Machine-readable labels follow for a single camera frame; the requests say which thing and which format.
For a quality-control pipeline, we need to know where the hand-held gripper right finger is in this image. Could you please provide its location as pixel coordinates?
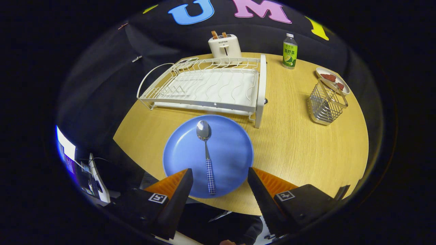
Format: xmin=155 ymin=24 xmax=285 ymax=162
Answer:
xmin=247 ymin=167 xmax=338 ymax=238

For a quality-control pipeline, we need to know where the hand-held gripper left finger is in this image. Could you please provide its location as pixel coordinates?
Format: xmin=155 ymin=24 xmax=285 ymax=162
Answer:
xmin=110 ymin=168 xmax=194 ymax=240

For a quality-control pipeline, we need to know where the checked handle metal spoon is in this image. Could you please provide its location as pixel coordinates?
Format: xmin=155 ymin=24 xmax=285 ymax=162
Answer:
xmin=196 ymin=120 xmax=217 ymax=195

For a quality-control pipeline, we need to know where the blue round plate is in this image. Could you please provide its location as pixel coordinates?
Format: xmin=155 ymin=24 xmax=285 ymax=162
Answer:
xmin=162 ymin=114 xmax=254 ymax=199

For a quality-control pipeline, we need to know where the metal wire basket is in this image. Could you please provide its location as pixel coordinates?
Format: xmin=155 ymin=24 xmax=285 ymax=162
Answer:
xmin=308 ymin=78 xmax=349 ymax=126

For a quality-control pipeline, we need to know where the white wire dish rack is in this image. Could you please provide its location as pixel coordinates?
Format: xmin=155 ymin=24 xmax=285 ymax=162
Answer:
xmin=137 ymin=54 xmax=267 ymax=129

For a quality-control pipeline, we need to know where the white sectioned spice dish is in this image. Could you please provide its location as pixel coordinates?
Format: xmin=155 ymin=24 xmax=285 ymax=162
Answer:
xmin=175 ymin=57 xmax=199 ymax=66

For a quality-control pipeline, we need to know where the small white oval plate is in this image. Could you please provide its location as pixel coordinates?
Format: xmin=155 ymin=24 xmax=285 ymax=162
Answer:
xmin=315 ymin=67 xmax=351 ymax=96

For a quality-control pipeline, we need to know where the white desktop device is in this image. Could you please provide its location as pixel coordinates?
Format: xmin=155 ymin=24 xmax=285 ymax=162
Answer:
xmin=88 ymin=153 xmax=111 ymax=205

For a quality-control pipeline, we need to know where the computer monitor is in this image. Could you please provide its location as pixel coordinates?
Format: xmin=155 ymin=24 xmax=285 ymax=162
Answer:
xmin=56 ymin=125 xmax=77 ymax=175

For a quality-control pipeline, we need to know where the black backdrop cloth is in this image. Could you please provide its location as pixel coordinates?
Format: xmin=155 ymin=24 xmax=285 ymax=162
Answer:
xmin=56 ymin=0 xmax=382 ymax=205

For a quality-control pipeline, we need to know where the green label drink bottle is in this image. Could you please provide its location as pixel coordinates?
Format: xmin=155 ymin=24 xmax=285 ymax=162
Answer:
xmin=282 ymin=33 xmax=298 ymax=70

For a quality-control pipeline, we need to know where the white toaster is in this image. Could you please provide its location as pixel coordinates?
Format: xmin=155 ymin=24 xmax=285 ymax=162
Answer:
xmin=208 ymin=34 xmax=243 ymax=59

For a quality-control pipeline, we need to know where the black equipment frame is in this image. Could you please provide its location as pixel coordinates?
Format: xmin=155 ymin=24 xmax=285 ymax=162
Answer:
xmin=335 ymin=185 xmax=351 ymax=202

